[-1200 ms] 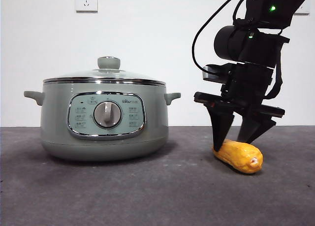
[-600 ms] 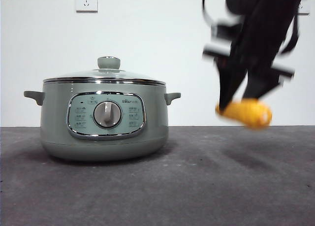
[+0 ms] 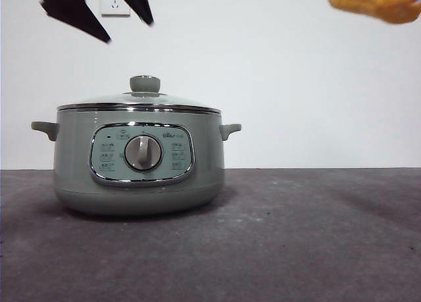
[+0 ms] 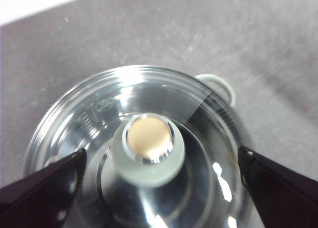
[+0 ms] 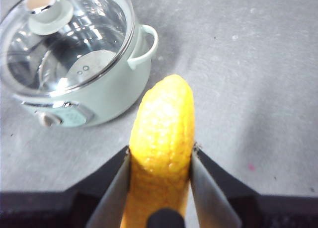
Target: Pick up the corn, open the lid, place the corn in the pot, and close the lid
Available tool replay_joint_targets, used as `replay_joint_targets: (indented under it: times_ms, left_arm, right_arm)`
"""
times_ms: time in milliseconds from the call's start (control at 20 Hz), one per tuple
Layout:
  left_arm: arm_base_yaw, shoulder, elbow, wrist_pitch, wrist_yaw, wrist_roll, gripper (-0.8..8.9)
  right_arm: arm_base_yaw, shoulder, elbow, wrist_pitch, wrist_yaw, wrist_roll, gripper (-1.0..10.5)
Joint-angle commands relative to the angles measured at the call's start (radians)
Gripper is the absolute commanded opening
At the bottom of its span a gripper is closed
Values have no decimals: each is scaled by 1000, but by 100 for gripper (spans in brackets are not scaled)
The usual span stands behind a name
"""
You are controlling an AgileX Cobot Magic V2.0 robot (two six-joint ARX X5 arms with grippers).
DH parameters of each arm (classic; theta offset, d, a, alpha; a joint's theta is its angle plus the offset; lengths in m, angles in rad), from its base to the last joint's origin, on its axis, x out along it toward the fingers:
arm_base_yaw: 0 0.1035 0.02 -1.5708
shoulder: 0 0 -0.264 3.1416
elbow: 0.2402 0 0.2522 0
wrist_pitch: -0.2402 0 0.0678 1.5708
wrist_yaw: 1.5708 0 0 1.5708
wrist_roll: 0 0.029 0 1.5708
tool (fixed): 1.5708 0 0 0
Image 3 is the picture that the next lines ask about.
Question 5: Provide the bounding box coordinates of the yellow corn cob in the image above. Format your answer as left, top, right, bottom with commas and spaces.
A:
328, 0, 421, 26

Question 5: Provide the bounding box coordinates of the glass lid with green knob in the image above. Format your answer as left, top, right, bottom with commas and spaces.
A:
56, 74, 221, 114

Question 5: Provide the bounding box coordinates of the sage green electric cooking pot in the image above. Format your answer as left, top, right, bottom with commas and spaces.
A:
31, 110, 243, 216

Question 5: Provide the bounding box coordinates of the white wall socket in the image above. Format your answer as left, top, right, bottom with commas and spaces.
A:
101, 0, 132, 18

